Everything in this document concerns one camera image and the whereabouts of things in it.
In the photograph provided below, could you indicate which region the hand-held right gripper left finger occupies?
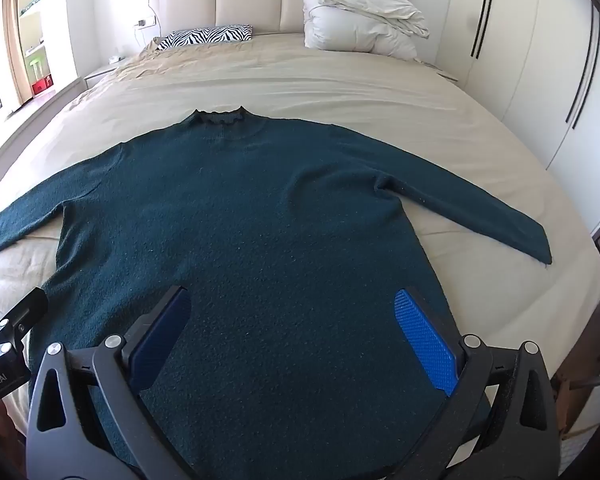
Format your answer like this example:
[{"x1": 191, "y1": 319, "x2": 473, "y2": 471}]
[{"x1": 25, "y1": 285, "x2": 193, "y2": 480}]

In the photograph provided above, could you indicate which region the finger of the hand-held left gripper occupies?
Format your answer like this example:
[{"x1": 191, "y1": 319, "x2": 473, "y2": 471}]
[{"x1": 0, "y1": 287, "x2": 49, "y2": 342}]

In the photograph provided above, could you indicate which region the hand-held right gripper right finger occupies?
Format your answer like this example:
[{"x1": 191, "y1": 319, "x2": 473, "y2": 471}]
[{"x1": 392, "y1": 288, "x2": 576, "y2": 480}]

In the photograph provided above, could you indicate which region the dark teal towel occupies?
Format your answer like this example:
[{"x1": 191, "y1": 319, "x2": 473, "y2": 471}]
[{"x1": 0, "y1": 106, "x2": 552, "y2": 480}]

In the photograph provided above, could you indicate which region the green stool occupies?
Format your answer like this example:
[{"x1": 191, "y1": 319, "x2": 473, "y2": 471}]
[{"x1": 27, "y1": 45, "x2": 49, "y2": 86}]

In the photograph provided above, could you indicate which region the white nightstand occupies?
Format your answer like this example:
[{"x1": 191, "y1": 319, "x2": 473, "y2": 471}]
[
  {"x1": 84, "y1": 57, "x2": 131, "y2": 92},
  {"x1": 420, "y1": 60, "x2": 460, "y2": 83}
]

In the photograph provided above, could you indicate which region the beige curtain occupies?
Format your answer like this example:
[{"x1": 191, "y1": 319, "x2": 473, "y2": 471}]
[{"x1": 0, "y1": 0, "x2": 31, "y2": 117}]

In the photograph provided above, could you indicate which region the white shelf unit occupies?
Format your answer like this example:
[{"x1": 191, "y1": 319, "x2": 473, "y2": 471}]
[{"x1": 16, "y1": 0, "x2": 57, "y2": 107}]

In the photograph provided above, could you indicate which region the bed with beige sheet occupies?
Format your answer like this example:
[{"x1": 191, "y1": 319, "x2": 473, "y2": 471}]
[{"x1": 0, "y1": 34, "x2": 600, "y2": 428}]

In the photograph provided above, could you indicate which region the white wardrobe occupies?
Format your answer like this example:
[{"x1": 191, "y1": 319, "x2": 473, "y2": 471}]
[{"x1": 445, "y1": 0, "x2": 600, "y2": 233}]

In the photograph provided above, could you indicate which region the zebra print pillow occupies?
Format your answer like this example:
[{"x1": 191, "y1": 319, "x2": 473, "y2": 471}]
[{"x1": 156, "y1": 25, "x2": 254, "y2": 52}]

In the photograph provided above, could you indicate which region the folded white duvet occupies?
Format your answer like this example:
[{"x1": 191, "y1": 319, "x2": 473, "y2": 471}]
[{"x1": 302, "y1": 0, "x2": 430, "y2": 60}]

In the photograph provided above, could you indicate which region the black wardrobe handle bar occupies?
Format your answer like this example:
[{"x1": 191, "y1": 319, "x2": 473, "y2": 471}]
[
  {"x1": 477, "y1": 0, "x2": 497, "y2": 59},
  {"x1": 574, "y1": 15, "x2": 600, "y2": 129},
  {"x1": 566, "y1": 12, "x2": 595, "y2": 122},
  {"x1": 471, "y1": 0, "x2": 493, "y2": 56}
]

